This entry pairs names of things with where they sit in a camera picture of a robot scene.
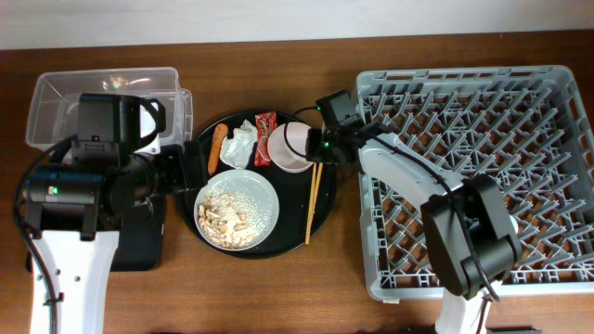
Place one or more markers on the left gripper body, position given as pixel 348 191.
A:
pixel 174 172

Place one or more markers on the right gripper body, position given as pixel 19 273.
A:
pixel 321 143

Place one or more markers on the white bowl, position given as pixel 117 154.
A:
pixel 287 151

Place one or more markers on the wooden chopstick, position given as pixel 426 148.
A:
pixel 319 173
pixel 311 200

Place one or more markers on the orange carrot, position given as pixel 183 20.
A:
pixel 219 135

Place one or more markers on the white napkin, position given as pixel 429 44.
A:
pixel 236 151

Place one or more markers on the grey plate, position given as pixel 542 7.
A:
pixel 245 181

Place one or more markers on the rice and food scraps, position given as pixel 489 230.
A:
pixel 233 220

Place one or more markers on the red snack wrapper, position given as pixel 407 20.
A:
pixel 266 124

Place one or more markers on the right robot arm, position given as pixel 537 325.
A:
pixel 470 236

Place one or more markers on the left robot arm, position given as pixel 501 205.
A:
pixel 106 149

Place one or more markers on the clear plastic waste bin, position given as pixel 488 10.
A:
pixel 54 109

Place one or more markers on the grey dishwasher rack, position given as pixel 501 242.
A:
pixel 527 128

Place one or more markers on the round black serving tray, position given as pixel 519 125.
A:
pixel 293 190

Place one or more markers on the black rectangular tray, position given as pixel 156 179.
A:
pixel 123 222

